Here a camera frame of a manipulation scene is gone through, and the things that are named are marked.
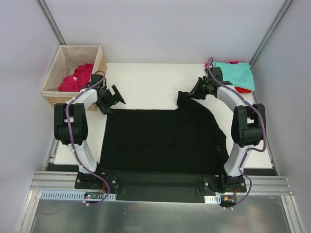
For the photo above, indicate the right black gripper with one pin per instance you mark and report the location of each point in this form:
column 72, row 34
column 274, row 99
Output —
column 198, row 89

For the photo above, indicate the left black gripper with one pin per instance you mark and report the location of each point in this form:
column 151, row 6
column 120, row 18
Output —
column 110, row 99

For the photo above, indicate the black daisy print t-shirt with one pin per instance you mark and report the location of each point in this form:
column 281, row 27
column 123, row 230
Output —
column 187, row 139

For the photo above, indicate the red t-shirt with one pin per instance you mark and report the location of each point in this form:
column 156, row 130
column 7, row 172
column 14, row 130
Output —
column 243, row 90

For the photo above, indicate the teal t-shirt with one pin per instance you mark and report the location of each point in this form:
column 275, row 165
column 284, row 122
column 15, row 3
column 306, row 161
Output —
column 239, row 74

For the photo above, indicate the wicker basket with liner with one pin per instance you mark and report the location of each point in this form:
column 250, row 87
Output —
column 71, row 70

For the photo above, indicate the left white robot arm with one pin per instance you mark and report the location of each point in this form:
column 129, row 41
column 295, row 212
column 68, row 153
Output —
column 71, row 128

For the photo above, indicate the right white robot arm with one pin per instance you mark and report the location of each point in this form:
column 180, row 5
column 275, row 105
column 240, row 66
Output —
column 248, row 130

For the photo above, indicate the pink t-shirt in basket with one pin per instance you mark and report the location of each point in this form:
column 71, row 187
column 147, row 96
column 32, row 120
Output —
column 76, row 81

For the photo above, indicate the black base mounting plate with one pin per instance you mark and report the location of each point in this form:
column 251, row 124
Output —
column 167, row 187

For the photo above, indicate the left aluminium frame post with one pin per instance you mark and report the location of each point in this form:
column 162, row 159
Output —
column 51, row 21

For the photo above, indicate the aluminium frame post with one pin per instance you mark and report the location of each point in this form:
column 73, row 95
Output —
column 271, row 30
column 51, row 21

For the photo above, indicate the right white cable duct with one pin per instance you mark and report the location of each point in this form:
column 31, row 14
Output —
column 212, row 199

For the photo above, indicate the white cable duct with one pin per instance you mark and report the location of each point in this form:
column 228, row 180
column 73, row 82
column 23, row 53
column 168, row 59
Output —
column 77, row 195
column 212, row 199

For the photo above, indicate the left white cable duct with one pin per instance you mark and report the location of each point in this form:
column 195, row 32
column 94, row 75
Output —
column 77, row 195

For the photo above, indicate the right aluminium frame post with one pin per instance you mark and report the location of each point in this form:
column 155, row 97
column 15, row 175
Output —
column 271, row 30

